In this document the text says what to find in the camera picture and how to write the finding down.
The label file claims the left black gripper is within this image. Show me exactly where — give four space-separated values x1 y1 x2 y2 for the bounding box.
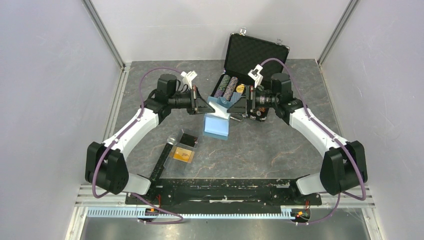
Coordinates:
169 86 215 116

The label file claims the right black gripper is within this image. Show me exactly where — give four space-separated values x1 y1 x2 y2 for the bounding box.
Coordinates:
227 85 279 115

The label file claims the blue card holder wallet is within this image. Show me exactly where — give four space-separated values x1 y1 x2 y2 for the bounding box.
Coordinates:
203 96 230 141

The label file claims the dark card stack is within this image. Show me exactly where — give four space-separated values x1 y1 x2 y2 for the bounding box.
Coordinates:
179 133 199 148

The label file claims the clear plastic card box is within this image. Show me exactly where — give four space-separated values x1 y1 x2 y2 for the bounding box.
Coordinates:
164 128 200 174

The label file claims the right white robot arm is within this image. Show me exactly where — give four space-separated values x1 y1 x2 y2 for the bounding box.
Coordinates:
227 73 368 204

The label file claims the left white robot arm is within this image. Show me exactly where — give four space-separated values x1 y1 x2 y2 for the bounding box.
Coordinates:
84 71 215 204

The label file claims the blue playing card deck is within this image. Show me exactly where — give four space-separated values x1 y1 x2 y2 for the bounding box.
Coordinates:
230 92 242 104

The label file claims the yellow dealer button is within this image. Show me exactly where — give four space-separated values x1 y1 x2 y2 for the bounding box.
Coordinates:
235 84 246 94

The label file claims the purple green chip row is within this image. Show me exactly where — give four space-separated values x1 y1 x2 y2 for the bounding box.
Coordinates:
213 74 231 98

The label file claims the pink grey chip row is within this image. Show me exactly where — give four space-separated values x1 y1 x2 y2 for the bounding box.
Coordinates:
222 76 239 101

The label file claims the black microphone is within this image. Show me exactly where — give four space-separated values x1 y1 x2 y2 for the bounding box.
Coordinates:
150 134 177 184

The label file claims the black poker chip case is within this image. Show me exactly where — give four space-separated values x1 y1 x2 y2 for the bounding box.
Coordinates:
210 31 290 122

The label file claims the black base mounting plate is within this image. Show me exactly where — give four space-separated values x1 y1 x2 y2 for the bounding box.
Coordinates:
143 178 322 214

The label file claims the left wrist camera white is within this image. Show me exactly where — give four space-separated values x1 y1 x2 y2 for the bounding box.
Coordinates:
180 70 198 89

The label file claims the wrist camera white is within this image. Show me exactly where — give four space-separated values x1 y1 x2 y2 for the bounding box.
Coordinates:
180 70 198 89
248 64 264 88

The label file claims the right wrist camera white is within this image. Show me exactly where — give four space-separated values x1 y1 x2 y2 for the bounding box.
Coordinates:
248 64 264 88

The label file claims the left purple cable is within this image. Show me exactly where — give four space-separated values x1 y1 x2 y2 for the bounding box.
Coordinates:
91 67 185 225

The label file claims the purple cable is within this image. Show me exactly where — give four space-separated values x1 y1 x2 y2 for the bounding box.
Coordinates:
259 57 367 225
91 67 185 225

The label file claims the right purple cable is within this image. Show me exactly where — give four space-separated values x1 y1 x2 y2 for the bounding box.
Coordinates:
259 57 367 225

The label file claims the white slotted cable duct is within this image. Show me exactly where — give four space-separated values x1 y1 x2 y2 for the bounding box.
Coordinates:
86 206 309 220

